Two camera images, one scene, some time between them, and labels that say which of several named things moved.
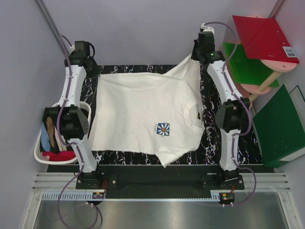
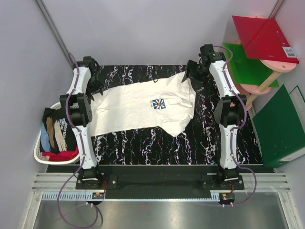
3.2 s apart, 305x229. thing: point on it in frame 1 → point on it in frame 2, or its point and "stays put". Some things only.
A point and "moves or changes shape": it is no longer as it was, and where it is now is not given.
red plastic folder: (263, 38) stays put
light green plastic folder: (247, 71) stays put
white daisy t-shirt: (149, 113) moves or changes shape
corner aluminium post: (53, 27) stays put
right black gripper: (193, 56) → (191, 65)
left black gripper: (95, 73) → (98, 87)
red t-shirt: (63, 155) stays put
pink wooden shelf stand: (277, 67) stays put
